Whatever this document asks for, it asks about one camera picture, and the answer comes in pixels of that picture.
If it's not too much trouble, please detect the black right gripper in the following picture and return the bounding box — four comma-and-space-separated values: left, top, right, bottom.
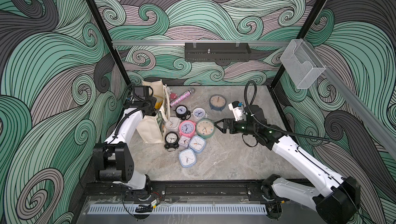
214, 117, 257, 136

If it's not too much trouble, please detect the green round alarm clock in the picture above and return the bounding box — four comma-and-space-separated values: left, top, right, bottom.
196, 118, 216, 139

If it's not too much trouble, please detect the blue round alarm clock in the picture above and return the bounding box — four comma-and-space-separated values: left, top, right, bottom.
209, 95, 226, 111

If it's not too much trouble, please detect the cream floral canvas bag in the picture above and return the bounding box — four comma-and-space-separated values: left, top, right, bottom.
137, 80, 170, 144

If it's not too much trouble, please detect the black twin-bell alarm clock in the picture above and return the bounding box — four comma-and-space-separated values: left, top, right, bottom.
164, 132, 179, 150

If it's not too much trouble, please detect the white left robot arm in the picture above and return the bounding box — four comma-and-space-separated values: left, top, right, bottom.
91, 83, 156, 195

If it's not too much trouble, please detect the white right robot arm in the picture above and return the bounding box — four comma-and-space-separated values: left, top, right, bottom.
218, 101, 361, 224

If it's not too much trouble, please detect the small white round clock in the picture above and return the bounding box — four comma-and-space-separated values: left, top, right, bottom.
191, 107, 207, 123

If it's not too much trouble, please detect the light blue square clock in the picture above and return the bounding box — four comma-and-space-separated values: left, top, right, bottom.
189, 135, 206, 154

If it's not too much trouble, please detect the pink twin-bell alarm clock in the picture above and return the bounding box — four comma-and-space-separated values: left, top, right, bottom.
179, 120, 196, 138

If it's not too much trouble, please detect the white square alarm clock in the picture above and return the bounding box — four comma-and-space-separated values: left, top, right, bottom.
165, 117, 181, 132

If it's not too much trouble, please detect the small black twin-bell clock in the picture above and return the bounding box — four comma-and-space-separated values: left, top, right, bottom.
175, 105, 191, 120

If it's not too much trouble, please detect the small pink square clock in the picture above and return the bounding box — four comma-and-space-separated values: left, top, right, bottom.
178, 135, 191, 150

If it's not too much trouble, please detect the blue square alarm clock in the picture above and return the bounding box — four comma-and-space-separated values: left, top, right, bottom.
178, 148, 197, 168

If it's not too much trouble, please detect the white bunny figurine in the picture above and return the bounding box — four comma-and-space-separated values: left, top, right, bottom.
169, 92, 178, 100

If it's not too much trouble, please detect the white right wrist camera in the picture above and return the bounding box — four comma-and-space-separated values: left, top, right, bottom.
229, 101, 244, 121

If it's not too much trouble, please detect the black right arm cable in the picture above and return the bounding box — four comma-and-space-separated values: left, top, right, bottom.
243, 80, 332, 143

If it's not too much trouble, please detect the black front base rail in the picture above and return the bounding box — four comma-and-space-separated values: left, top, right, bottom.
85, 180, 287, 202

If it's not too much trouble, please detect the black perforated wall shelf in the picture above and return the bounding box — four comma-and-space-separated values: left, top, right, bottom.
184, 43, 252, 65

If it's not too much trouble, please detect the aluminium back rail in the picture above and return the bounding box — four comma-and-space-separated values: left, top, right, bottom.
112, 39, 291, 47

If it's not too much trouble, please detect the aluminium rail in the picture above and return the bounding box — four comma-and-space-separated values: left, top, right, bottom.
112, 39, 291, 47
308, 43, 396, 158

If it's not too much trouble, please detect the clear plastic wall holder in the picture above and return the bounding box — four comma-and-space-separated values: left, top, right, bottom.
280, 39, 325, 90

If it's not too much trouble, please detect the white slotted cable duct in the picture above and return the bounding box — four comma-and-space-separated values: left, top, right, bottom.
87, 203, 267, 215

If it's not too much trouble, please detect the aluminium right rail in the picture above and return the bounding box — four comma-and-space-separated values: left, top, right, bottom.
308, 43, 396, 158

